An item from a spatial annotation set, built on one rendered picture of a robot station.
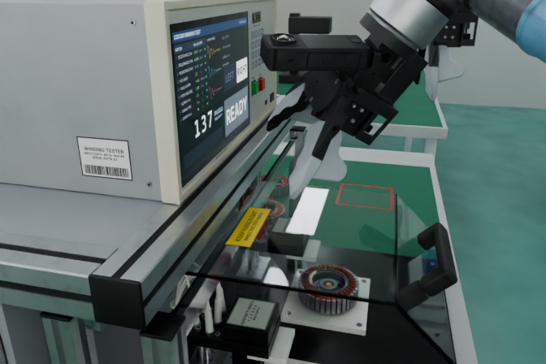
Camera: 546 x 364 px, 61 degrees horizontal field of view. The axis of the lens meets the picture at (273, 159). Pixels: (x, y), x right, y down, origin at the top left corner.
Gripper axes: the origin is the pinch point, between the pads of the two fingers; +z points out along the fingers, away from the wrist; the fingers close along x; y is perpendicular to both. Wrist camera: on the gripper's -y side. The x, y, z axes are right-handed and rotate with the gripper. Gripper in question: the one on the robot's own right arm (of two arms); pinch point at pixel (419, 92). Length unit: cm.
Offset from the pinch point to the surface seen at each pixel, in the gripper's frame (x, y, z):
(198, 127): -35.2, -31.4, -2.9
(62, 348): -52, -41, 14
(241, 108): -19.4, -29.2, -1.2
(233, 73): -22.5, -29.6, -6.9
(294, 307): -14.8, -21.1, 37.1
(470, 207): 194, 81, 115
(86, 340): -51, -39, 14
